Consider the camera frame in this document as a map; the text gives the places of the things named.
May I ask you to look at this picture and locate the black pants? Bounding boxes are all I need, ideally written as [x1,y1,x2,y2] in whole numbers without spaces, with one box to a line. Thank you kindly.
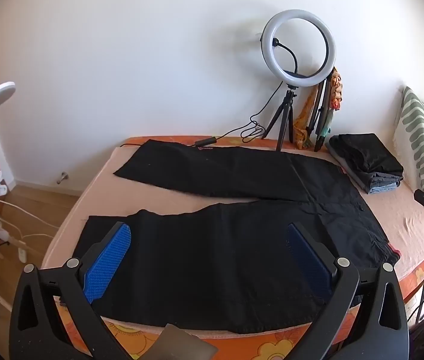
[74,141,399,334]

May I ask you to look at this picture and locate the white ring light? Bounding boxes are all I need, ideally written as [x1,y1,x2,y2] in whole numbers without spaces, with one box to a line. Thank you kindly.
[260,9,337,88]

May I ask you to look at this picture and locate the green white striped pillow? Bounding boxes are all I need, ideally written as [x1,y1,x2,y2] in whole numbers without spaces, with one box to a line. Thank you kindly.
[393,86,424,191]

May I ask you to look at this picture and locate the black mini tripod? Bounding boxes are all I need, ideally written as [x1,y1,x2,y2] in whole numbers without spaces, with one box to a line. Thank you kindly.
[261,85,297,152]

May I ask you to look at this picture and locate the white charging cable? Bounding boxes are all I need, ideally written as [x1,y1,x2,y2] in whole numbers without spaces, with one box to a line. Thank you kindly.
[0,194,62,263]

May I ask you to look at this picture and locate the stack of folded clothes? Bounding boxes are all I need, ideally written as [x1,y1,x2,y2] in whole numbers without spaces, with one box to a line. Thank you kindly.
[326,133,404,194]

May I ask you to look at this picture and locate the metal door stopper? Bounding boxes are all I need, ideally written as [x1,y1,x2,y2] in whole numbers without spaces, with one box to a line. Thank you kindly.
[56,172,69,185]

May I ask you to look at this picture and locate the orange patterned folded umbrella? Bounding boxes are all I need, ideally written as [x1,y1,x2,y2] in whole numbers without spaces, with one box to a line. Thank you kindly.
[293,67,343,152]

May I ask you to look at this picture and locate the black ring light cable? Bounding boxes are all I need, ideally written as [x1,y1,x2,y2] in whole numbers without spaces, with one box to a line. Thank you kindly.
[119,37,300,149]

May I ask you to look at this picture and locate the orange floral bed sheet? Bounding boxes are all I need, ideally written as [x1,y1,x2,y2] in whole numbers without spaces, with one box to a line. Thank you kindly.
[42,136,424,359]

